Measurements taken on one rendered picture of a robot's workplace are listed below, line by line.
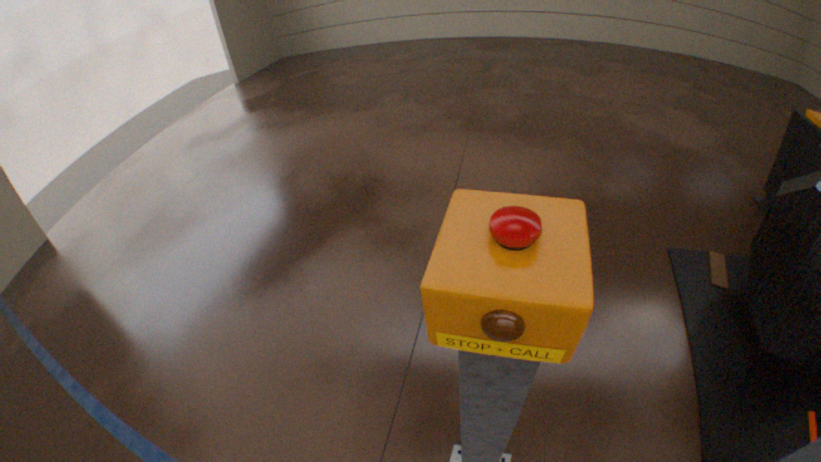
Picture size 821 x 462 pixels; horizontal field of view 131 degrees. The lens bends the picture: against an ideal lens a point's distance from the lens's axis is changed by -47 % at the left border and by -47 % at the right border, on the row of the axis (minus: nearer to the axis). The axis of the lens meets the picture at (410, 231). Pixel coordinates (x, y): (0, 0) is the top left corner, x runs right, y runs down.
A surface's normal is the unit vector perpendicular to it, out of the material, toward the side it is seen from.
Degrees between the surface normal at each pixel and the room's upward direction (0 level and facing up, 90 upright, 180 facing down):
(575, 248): 0
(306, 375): 0
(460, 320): 90
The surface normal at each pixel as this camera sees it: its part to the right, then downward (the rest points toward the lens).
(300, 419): -0.13, -0.75
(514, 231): -0.30, -0.32
